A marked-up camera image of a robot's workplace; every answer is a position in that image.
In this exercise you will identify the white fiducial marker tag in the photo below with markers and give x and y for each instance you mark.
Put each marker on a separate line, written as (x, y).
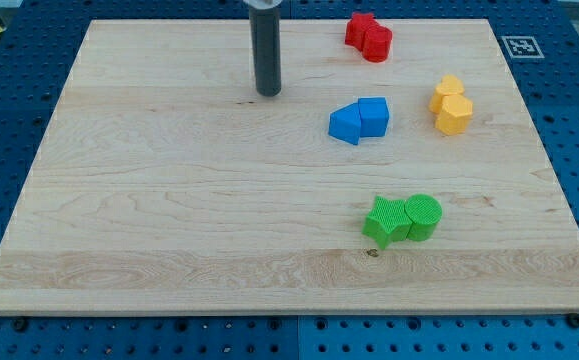
(522, 47)

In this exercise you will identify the yellow heart block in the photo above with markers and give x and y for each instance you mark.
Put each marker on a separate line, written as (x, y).
(448, 85)

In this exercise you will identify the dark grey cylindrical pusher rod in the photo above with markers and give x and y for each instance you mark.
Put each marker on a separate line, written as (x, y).
(265, 37)

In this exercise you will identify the red star block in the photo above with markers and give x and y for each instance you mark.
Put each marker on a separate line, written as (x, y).
(356, 28)

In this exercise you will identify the light wooden board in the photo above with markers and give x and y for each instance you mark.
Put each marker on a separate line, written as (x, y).
(165, 185)

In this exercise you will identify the green circle block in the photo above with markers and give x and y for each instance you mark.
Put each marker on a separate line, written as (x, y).
(425, 212)

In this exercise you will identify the blue triangle block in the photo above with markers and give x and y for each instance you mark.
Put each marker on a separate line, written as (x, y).
(345, 124)

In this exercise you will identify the silver rod mount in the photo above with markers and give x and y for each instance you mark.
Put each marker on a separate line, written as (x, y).
(263, 2)

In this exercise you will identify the blue cube block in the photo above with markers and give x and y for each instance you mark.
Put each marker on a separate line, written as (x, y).
(374, 114)

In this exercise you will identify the yellow hexagon block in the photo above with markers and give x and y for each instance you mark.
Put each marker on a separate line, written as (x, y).
(455, 114)

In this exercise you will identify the green star block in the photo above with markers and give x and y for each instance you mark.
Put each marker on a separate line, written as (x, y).
(387, 222)

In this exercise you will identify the red circle block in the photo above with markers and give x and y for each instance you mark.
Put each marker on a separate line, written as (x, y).
(377, 43)

